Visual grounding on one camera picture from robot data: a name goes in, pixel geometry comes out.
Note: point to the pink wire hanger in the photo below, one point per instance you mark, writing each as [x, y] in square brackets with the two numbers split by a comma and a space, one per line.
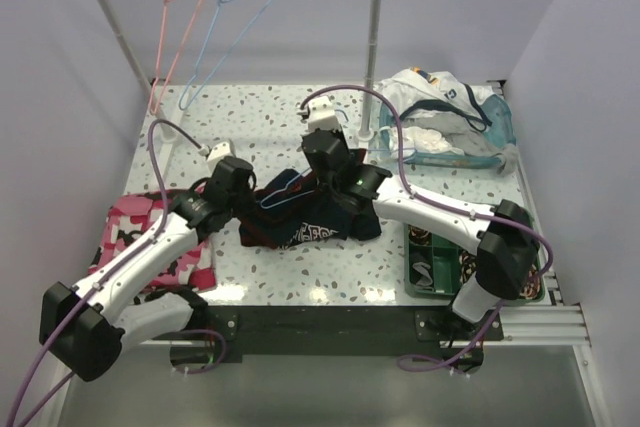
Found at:
[169, 51]

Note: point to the green compartment tray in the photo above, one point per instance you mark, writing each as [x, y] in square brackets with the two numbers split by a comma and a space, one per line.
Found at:
[440, 267]

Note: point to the grey garment in basket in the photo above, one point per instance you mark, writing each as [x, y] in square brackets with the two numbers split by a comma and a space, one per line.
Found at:
[447, 140]

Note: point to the grey white rolled tie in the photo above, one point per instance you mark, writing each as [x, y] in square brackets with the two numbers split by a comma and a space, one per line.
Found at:
[425, 274]

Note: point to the black white spotted rolled tie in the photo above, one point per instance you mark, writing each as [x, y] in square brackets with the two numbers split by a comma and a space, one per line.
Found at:
[468, 266]

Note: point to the navy tank top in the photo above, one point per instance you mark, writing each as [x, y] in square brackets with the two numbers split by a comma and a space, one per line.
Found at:
[310, 218]

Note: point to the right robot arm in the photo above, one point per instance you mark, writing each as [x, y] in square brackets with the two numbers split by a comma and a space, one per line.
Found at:
[465, 224]

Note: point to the pink camouflage folded garment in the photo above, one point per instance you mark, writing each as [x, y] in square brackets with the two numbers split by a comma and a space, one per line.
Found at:
[129, 218]

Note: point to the blue wire hanger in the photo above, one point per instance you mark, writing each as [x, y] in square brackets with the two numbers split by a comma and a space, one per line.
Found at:
[218, 35]
[280, 197]

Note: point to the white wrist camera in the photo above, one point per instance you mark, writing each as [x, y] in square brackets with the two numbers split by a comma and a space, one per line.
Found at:
[219, 151]
[319, 114]

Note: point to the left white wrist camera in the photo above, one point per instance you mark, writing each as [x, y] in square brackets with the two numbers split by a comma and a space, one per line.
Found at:
[219, 151]

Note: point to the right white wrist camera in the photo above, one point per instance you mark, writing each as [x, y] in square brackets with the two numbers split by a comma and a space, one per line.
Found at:
[319, 114]

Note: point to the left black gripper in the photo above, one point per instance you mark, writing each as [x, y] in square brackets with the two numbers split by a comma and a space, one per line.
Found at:
[249, 203]

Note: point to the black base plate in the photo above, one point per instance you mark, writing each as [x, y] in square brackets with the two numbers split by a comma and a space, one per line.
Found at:
[427, 334]

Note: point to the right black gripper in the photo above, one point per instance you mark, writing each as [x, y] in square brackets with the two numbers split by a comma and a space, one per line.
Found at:
[340, 133]

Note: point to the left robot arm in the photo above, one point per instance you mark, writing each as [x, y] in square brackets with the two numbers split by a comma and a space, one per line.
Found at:
[88, 325]

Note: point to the white garment in basket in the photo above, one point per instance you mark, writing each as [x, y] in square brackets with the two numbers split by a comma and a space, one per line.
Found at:
[412, 85]

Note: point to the brown pink floral rolled tie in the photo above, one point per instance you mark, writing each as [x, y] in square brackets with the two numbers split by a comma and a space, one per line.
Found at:
[531, 291]

